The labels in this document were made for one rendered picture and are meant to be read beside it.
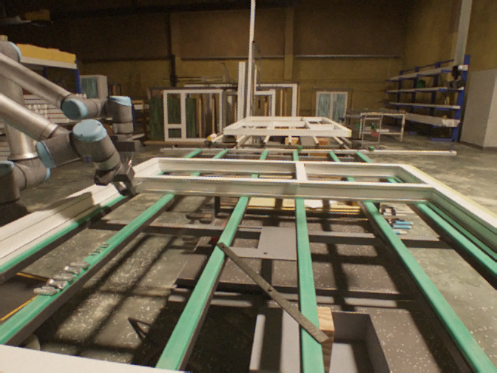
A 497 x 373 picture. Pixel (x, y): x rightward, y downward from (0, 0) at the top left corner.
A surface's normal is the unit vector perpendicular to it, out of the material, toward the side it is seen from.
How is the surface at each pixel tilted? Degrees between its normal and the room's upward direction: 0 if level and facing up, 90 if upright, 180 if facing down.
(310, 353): 0
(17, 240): 90
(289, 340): 0
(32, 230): 90
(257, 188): 90
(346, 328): 90
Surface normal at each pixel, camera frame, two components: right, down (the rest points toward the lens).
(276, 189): -0.13, 0.28
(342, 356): 0.00, -0.96
